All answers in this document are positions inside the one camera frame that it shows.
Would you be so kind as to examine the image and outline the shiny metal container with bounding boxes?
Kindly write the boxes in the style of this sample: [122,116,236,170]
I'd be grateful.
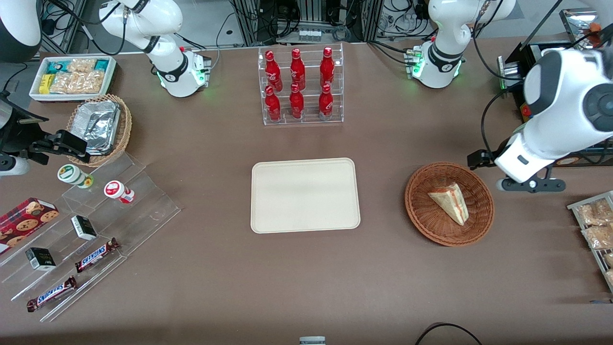
[559,8,600,37]

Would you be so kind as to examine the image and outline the stacked aluminium foil trays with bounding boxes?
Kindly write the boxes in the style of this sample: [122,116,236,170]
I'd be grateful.
[72,100,121,157]

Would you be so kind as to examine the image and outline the aluminium frame rack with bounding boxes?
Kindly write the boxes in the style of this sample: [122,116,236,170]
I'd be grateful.
[229,0,385,47]

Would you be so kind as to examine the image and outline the white rectangular snack box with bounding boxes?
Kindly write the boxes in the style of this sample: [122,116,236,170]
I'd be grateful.
[29,55,118,104]

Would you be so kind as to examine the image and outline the clear bag of crackers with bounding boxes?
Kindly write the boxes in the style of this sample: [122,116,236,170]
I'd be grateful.
[67,57,97,73]
[50,70,105,95]

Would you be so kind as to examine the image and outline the red plaid cookie box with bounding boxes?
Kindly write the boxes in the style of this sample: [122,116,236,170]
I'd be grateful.
[0,197,60,255]

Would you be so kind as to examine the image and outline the green lidded white cup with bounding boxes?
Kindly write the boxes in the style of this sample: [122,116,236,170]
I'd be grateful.
[57,164,94,189]

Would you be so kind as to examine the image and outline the Snickers chocolate bar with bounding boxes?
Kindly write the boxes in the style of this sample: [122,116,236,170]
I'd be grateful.
[75,238,121,274]
[26,276,78,313]

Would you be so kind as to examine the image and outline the small black box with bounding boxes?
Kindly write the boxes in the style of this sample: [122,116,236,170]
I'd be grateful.
[70,215,98,241]
[24,247,57,272]

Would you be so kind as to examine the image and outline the red cola bottle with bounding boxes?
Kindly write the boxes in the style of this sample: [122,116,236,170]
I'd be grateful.
[319,46,336,88]
[289,83,305,120]
[290,48,307,91]
[264,50,284,93]
[318,84,334,121]
[264,85,282,122]

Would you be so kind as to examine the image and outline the light wicker basket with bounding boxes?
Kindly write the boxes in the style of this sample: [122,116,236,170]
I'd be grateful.
[66,93,133,168]

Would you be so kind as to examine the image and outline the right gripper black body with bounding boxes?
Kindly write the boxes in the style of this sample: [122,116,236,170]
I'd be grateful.
[0,94,49,155]

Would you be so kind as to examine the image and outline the black slanted bar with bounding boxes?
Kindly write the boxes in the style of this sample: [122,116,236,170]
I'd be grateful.
[519,0,565,54]

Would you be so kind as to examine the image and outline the red lidded white cup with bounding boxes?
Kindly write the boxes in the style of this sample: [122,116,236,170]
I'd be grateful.
[103,180,136,205]

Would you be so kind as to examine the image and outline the clear acrylic stepped stand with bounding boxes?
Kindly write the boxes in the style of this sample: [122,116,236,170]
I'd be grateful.
[0,152,182,323]

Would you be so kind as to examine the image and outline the tray of packaged snacks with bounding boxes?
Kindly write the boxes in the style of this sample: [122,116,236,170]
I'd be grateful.
[567,191,613,294]

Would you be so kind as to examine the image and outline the cream rectangular tray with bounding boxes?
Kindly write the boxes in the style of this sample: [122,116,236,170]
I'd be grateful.
[250,158,361,234]

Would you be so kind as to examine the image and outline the wrapped triangular sandwich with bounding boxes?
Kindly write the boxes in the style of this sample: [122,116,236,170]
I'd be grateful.
[427,183,469,227]

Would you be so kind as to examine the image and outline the brown wicker basket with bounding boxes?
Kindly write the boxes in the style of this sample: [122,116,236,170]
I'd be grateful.
[404,162,495,248]

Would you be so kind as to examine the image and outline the clear acrylic bottle rack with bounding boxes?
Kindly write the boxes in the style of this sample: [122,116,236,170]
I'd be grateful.
[257,42,345,127]

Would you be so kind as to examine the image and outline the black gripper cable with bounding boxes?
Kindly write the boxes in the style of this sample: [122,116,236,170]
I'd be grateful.
[480,85,526,155]

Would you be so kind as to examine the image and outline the black cable loop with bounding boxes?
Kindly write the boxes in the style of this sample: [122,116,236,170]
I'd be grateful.
[414,322,485,345]

